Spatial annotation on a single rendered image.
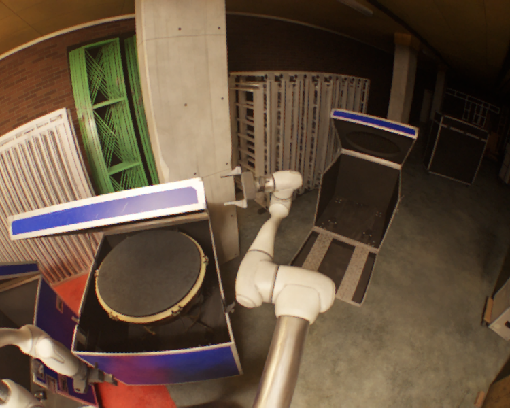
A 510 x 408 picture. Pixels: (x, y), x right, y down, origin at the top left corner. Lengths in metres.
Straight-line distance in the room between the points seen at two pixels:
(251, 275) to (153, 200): 0.45
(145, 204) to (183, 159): 1.10
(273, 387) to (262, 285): 0.31
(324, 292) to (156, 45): 1.75
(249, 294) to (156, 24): 1.74
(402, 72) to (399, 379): 5.22
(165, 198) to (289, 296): 0.56
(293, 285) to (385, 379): 1.92
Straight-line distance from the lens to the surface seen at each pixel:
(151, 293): 1.53
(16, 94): 4.09
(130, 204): 0.91
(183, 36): 1.86
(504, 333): 3.51
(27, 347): 0.98
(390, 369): 2.51
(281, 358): 0.66
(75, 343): 1.69
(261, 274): 0.72
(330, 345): 2.37
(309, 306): 0.68
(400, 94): 5.47
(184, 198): 0.86
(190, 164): 1.98
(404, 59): 5.48
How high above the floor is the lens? 2.16
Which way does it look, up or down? 35 degrees down
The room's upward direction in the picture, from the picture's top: 1 degrees counter-clockwise
